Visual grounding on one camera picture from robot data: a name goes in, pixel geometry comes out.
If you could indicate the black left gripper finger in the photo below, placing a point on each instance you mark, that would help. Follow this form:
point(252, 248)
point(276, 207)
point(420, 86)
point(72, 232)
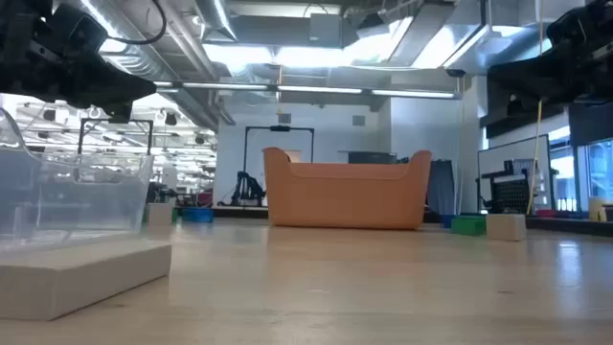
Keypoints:
point(115, 79)
point(120, 97)

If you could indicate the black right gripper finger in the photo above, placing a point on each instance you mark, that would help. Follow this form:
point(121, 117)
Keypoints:
point(527, 69)
point(531, 87)

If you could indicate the plain wooden block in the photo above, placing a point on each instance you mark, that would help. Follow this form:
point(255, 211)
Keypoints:
point(506, 227)
point(160, 215)
point(72, 278)

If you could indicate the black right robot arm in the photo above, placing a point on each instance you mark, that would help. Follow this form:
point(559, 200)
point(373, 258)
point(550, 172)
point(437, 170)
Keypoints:
point(606, 72)

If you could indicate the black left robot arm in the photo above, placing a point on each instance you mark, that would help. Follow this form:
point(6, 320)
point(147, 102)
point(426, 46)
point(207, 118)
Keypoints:
point(19, 72)

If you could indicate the idle robot arm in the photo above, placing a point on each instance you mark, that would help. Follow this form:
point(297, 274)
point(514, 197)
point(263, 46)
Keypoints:
point(246, 187)

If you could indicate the black window blind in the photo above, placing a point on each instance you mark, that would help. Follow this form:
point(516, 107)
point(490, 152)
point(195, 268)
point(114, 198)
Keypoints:
point(591, 124)

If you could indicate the black-framed whiteboard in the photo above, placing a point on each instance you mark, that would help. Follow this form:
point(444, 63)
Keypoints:
point(493, 158)

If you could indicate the black pegboard cart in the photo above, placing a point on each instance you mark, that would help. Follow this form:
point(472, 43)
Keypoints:
point(510, 194)

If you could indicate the clear plastic bin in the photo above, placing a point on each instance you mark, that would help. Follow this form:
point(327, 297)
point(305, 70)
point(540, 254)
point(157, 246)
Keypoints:
point(72, 201)

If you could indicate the red tray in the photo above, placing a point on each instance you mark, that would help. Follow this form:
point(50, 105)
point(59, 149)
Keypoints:
point(545, 213)

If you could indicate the dark grey curtain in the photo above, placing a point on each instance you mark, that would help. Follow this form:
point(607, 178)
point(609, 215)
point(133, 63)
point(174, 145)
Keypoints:
point(440, 187)

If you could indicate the yellow container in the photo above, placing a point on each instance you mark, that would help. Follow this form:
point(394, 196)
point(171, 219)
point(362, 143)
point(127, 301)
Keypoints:
point(597, 210)

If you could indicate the black monitor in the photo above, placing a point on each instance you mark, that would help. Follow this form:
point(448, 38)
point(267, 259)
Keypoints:
point(371, 158)

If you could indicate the long linear ceiling light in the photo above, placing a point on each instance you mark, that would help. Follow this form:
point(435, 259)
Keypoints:
point(316, 89)

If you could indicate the grey ceiling box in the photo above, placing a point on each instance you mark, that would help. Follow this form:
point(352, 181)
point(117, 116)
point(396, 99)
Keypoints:
point(325, 29)

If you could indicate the orange plastic bin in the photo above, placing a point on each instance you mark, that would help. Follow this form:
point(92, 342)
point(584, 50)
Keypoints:
point(345, 201)

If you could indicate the silver ventilation duct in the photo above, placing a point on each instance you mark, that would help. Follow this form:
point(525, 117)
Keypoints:
point(139, 67)
point(479, 43)

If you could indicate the black rig frame with camera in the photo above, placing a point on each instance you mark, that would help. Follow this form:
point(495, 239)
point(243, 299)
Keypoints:
point(280, 128)
point(141, 121)

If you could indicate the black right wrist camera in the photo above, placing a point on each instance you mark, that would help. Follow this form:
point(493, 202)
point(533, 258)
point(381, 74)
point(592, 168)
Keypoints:
point(567, 26)

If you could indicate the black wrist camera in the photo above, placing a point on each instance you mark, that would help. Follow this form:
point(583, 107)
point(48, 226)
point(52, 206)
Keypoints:
point(79, 29)
point(567, 26)

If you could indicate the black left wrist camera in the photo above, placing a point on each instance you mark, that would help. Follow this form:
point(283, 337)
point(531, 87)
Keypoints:
point(79, 29)

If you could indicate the dark ceiling camera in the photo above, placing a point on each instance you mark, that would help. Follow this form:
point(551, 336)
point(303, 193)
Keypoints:
point(455, 73)

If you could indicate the grey square wall panel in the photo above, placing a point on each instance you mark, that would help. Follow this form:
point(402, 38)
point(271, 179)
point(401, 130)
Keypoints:
point(358, 120)
point(284, 119)

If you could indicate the black aluminium table frame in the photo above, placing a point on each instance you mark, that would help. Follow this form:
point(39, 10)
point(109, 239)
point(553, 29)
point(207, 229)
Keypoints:
point(239, 213)

